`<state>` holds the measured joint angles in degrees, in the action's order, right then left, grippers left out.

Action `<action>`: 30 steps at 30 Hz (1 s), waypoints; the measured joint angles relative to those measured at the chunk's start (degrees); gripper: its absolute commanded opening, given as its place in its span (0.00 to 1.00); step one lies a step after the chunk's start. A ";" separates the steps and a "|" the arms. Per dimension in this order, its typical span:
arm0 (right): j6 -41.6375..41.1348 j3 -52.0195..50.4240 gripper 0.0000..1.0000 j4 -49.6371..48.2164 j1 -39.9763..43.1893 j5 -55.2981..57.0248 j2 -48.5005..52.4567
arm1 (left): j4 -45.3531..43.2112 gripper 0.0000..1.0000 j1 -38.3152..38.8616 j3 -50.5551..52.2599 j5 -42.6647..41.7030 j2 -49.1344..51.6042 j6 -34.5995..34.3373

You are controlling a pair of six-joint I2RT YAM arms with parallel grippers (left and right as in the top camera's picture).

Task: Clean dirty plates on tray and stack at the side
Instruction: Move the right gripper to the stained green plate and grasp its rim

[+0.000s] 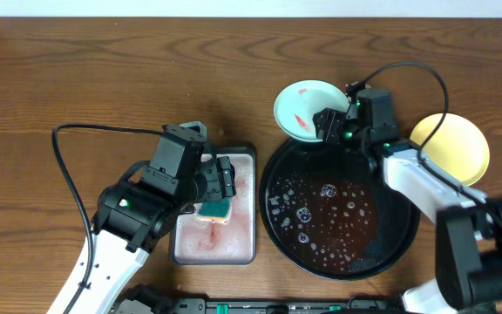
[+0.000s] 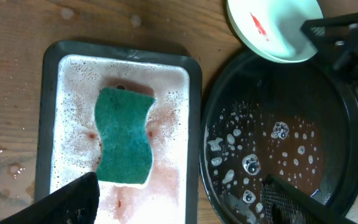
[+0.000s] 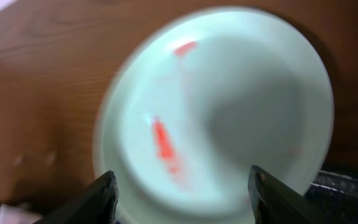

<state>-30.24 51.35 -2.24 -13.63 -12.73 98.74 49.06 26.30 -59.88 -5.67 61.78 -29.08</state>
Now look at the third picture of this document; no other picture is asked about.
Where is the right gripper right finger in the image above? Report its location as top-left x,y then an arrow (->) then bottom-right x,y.
248,165 -> 328,224

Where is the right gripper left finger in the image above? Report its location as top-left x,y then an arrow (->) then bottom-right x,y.
34,170 -> 119,224

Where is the mint plate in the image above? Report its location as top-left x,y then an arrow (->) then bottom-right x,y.
93,6 -> 334,223

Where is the round black serving tray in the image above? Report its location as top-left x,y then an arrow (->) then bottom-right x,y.
305,170 -> 358,224

